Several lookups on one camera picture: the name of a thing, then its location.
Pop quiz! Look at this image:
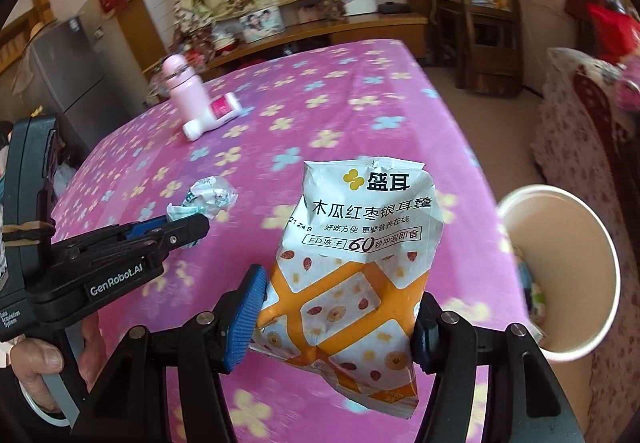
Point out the white wrapper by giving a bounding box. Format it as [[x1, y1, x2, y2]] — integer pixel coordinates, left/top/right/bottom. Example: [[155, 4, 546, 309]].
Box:
[[166, 175, 238, 222]]

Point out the white orange snack bag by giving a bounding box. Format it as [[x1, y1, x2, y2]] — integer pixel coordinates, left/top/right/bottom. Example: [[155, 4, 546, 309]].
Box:
[[250, 157, 444, 419]]

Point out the white trash bucket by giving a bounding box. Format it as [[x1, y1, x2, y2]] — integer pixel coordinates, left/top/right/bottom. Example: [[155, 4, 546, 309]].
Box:
[[498, 184, 622, 363]]

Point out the person's left hand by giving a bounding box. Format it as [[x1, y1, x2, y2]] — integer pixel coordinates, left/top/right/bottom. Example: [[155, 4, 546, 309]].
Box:
[[8, 312, 109, 414]]

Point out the pink floral tablecloth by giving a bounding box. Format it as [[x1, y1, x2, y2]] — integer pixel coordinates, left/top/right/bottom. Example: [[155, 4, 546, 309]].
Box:
[[54, 40, 526, 349]]

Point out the pink thermos bottle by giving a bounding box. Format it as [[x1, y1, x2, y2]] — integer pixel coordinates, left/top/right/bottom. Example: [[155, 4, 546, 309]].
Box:
[[162, 55, 209, 123]]

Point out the white bottle pink label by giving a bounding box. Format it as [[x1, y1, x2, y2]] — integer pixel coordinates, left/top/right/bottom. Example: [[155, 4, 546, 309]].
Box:
[[182, 92, 243, 142]]

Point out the grey refrigerator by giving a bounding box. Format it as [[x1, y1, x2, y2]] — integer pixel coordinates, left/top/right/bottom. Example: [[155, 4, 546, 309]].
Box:
[[23, 17, 130, 152]]

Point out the wooden sideboard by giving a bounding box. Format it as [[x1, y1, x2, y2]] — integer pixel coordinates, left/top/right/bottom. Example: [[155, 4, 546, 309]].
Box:
[[144, 12, 431, 84]]

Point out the framed couple photo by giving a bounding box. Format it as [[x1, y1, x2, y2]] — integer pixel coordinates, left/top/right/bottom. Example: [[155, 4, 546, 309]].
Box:
[[240, 6, 285, 43]]

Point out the pink cartoon blanket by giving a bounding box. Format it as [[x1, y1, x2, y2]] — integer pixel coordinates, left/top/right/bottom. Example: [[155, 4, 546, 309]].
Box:
[[614, 67, 640, 112]]

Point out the red bag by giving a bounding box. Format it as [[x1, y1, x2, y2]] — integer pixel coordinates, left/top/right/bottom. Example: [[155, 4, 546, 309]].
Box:
[[588, 3, 639, 65]]

